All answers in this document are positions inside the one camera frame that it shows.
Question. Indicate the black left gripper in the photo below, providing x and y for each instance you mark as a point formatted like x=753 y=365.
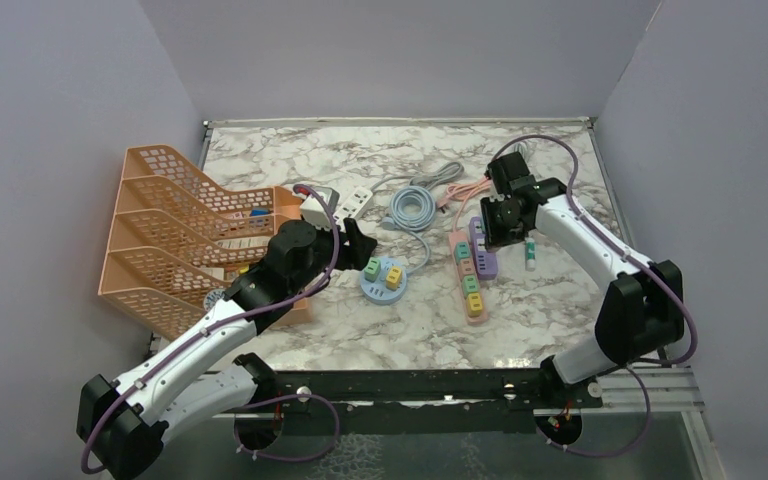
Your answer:
x=356 y=254

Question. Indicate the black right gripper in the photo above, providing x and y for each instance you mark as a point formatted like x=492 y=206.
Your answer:
x=496 y=235

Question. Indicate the green charger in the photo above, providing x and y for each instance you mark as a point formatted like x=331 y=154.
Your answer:
x=372 y=270

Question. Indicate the yellow olive charger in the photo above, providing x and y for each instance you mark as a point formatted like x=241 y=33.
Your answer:
x=474 y=304
x=394 y=278

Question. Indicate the pink charger adapter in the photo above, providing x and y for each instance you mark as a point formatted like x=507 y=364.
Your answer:
x=466 y=268

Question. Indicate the green charger adapter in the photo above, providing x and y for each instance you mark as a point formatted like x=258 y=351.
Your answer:
x=470 y=285

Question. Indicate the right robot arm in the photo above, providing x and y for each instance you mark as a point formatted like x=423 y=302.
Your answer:
x=643 y=308

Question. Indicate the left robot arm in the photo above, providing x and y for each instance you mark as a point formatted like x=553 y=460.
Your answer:
x=126 y=423

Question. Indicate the white green glue stick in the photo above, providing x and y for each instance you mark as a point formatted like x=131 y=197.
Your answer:
x=530 y=254

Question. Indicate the blue round power socket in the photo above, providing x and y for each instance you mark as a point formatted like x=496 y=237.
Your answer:
x=376 y=292

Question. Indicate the white power strip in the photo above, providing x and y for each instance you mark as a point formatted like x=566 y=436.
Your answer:
x=353 y=206

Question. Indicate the pink power strip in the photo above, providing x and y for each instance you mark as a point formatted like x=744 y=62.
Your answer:
x=453 y=237

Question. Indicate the purple power strip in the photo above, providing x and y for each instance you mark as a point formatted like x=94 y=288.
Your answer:
x=485 y=261

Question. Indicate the orange plastic file organizer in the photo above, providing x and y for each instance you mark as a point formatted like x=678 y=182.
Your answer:
x=176 y=234

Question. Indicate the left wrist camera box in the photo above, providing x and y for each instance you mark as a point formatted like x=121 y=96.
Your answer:
x=313 y=212

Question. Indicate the black metal base rail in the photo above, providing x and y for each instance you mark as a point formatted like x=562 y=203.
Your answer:
x=394 y=402

